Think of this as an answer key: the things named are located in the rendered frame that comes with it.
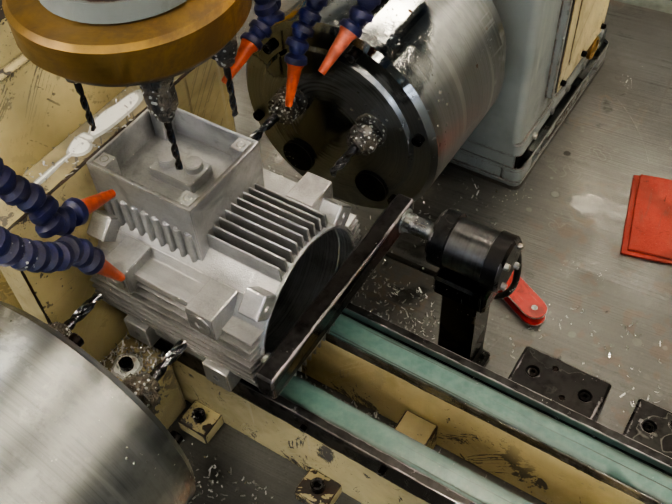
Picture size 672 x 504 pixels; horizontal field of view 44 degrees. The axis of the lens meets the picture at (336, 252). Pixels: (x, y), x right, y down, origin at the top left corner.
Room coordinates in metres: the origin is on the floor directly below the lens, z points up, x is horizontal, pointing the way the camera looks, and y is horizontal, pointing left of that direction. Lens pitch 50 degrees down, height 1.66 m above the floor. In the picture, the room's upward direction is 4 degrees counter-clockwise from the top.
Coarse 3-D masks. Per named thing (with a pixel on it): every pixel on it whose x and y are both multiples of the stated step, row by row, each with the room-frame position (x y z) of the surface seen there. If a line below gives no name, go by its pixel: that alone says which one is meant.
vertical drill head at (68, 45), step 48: (48, 0) 0.51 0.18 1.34; (96, 0) 0.49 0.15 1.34; (144, 0) 0.49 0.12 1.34; (192, 0) 0.51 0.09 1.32; (240, 0) 0.52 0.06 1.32; (48, 48) 0.48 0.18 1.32; (96, 48) 0.47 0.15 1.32; (144, 48) 0.47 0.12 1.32; (192, 48) 0.48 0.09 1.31; (144, 96) 0.49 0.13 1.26
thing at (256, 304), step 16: (320, 208) 0.53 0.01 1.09; (336, 208) 0.52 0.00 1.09; (96, 224) 0.53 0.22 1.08; (112, 224) 0.53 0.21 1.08; (336, 224) 0.51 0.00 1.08; (112, 240) 0.52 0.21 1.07; (256, 288) 0.44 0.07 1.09; (240, 304) 0.43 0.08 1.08; (256, 304) 0.42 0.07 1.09; (272, 304) 0.43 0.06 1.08; (256, 320) 0.41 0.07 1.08
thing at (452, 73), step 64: (384, 0) 0.74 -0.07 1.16; (448, 0) 0.76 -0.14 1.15; (256, 64) 0.75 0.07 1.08; (320, 64) 0.70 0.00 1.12; (384, 64) 0.66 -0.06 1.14; (448, 64) 0.69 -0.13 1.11; (320, 128) 0.70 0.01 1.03; (384, 128) 0.65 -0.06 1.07; (448, 128) 0.65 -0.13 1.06; (384, 192) 0.65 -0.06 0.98
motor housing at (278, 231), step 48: (144, 240) 0.51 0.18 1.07; (240, 240) 0.48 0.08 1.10; (288, 240) 0.47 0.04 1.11; (336, 240) 0.54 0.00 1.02; (96, 288) 0.51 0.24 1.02; (144, 288) 0.47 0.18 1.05; (192, 288) 0.46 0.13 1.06; (240, 288) 0.45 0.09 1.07; (288, 288) 0.54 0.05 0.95; (192, 336) 0.44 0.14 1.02; (240, 336) 0.41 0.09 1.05
